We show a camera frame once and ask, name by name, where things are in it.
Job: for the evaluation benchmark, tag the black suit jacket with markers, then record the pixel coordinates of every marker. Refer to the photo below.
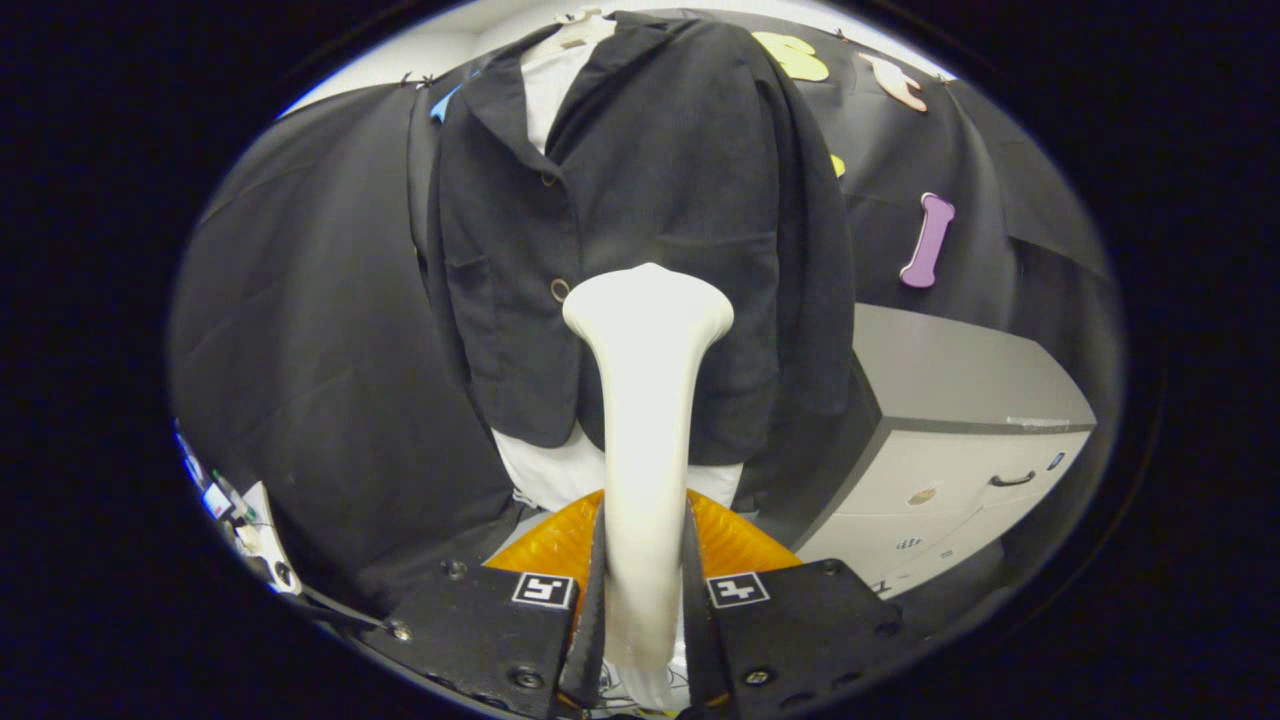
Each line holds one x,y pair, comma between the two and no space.
680,170

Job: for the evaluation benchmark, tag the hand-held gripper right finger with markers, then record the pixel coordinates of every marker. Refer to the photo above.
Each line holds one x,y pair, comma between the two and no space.
800,630

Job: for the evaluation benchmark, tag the clear bottle with green cap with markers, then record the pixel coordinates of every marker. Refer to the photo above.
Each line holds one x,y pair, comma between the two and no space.
235,495

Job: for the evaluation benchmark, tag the small screen device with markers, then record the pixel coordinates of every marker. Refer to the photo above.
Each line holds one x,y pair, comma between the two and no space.
217,502

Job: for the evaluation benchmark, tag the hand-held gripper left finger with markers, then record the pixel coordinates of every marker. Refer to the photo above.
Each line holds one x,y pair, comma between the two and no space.
480,630

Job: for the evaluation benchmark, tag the white shirt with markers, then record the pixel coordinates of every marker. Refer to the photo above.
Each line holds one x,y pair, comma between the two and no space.
548,95

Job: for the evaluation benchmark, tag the grey cabinet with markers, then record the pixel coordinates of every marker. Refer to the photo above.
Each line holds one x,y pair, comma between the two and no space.
950,370

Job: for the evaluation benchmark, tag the cream clothes hanger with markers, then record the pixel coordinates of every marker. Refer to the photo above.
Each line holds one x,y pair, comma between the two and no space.
583,25

